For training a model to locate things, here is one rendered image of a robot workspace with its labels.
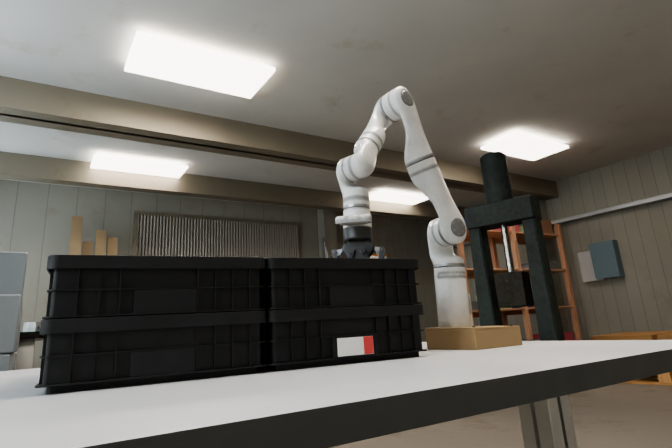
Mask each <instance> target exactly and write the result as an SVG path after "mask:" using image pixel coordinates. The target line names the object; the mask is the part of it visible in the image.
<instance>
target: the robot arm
mask: <svg viewBox="0 0 672 448"><path fill-rule="evenodd" d="M401 119H402V121H403V124H404V127H405V132H406V142H405V151H404V162H405V166H406V168H407V171H408V173H409V176H410V178H411V180H412V182H413V183H414V185H415V186H416V187H417V188H418V189H419V190H420V191H421V192H422V193H423V194H424V195H425V196H426V197H427V198H428V199H429V200H430V201H431V202H432V204H433V205H434V207H435V209H436V212H437V214H438V217H439V218H436V219H433V220H432V221H431V222H430V223H429V225H428V229H427V238H428V246H429V253H430V258H431V261H432V263H433V267H434V279H435V291H436V303H437V316H438V327H439V328H445V327H472V326H473V318H472V308H471V298H470V294H469V293H467V283H466V273H465V263H464V259H463V258H462V257H459V256H457V255H455V253H454V250H453V245H454V244H458V243H461V242H463V241H464V240H465V239H466V236H467V228H466V224H465V222H464V219H463V217H462V215H461V213H460V212H459V210H458V208H457V206H456V204H455V202H454V201H453V199H452V197H451V195H450V193H449V190H448V188H447V186H446V184H445V181H444V179H443V177H442V175H441V172H440V169H439V167H438V164H437V162H436V159H435V157H434V155H433V152H432V150H431V148H430V146H429V143H428V141H427V138H426V136H425V133H424V130H423V128H422V125H421V121H420V118H419V115H418V112H417V108H416V105H415V102H414V100H413V98H412V96H411V94H410V92H409V91H408V90H407V89H406V88H405V87H402V86H398V87H396V88H395V89H393V90H391V91H390V92H388V93H387V94H385V95H384V96H382V97H381V98H380V99H379V100H378V102H377V103H376V106H375V108H374V111H373V114H372V116H371V119H370V121H369V123H368V125H367V127H366V129H365V130H364V132H363V133H362V135H361V136H360V138H359V139H358V141H357V142H356V144H355V146H354V154H353V155H351V156H348V157H346V158H343V159H341V160H340V161H339V162H338V164H337V167H336V175H337V179H338V182H339V185H340V189H341V192H342V195H343V210H344V211H343V216H337V217H336V218H335V223H336V225H339V226H343V239H344V245H343V247H342V249H339V250H332V255H333V258H341V254H342V253H344V254H345V256H346V257H347V258H370V257H371V255H372V254H373V252H374V251H376V254H377V255H378V256H379V257H378V259H384V256H385V248H384V247H383V246H381V247H375V246H374V245H373V240H372V216H371V214H370V202H369V192H368V190H367V189H366V188H364V187H357V185H356V181H357V180H360V179H363V178H366V177H368V176H369V175H371V173H372V172H373V171H374V169H375V164H376V159H377V155H378V153H379V152H380V150H381V148H382V147H383V145H384V142H385V138H386V135H385V131H386V129H387V128H388V127H389V126H390V125H391V124H393V123H394V122H397V121H399V120H401Z"/></svg>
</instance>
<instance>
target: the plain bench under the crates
mask: <svg viewBox="0 0 672 448"><path fill-rule="evenodd" d="M522 344H523V345H517V346H508V347H500V348H491V349H482V350H428V349H427V342H422V349H427V351H420V352H419V357H410V358H400V359H390V360H380V361H371V362H361V363H351V364H341V365H332V366H322V367H312V368H302V369H292V370H283V371H271V370H265V369H259V368H257V373H253V374H243V375H234V376H224V377H214V378H204V379H195V380H185V381H175V382H165V383H155V384H146V385H136V386H126V387H116V388H107V389H97V390H87V391H77V392H67V393H58V394H46V388H35V385H37V384H38V383H39V377H40V368H35V369H23V370H11V371H0V448H331V447H335V446H340V445H344V444H349V443H353V442H358V441H362V440H367V439H371V438H376V437H380V436H385V435H389V434H394V433H398V432H403V431H407V430H412V429H416V428H421V427H425V426H430V425H434V424H439V423H443V422H448V421H452V420H457V419H461V418H466V417H470V416H475V415H479V414H484V413H488V412H493V411H497V410H502V409H506V408H511V407H515V406H518V409H519V415H520V422H521V428H522V435H523V442H524V448H578V446H577V441H576V435H575V430H574V424H573V419H572V413H571V408H570V402H569V397H568V395H569V394H574V393H578V392H583V391H587V390H592V389H596V388H601V387H605V386H610V385H614V384H619V383H623V382H628V381H632V380H637V379H641V378H646V377H650V376H655V375H659V374H664V373H668V372H672V340H583V341H522Z"/></svg>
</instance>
